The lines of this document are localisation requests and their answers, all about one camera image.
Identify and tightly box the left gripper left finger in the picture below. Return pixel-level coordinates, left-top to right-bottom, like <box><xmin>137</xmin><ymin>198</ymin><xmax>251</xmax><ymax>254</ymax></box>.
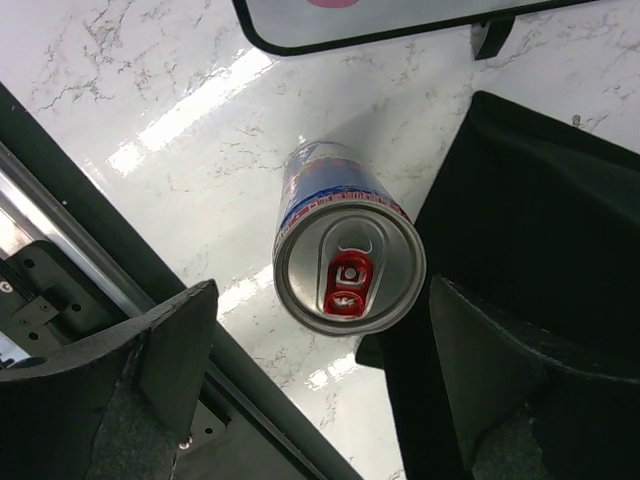
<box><xmin>1</xmin><ymin>280</ymin><xmax>218</xmax><ymax>479</ymax></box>

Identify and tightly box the water bottle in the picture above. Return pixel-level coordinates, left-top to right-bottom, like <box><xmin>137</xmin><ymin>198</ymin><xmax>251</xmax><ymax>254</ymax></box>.
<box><xmin>272</xmin><ymin>141</ymin><xmax>427</xmax><ymax>337</ymax></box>

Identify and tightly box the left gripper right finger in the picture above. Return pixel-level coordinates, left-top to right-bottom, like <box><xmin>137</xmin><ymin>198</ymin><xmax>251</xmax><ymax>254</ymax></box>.
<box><xmin>429</xmin><ymin>276</ymin><xmax>639</xmax><ymax>479</ymax></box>

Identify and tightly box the white whiteboard red writing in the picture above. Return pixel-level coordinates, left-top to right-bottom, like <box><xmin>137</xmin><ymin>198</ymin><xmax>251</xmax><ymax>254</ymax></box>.
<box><xmin>232</xmin><ymin>0</ymin><xmax>579</xmax><ymax>61</ymax></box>

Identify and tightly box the black canvas bag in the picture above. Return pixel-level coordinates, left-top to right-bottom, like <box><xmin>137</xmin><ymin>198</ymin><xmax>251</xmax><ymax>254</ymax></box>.
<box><xmin>356</xmin><ymin>92</ymin><xmax>639</xmax><ymax>479</ymax></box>

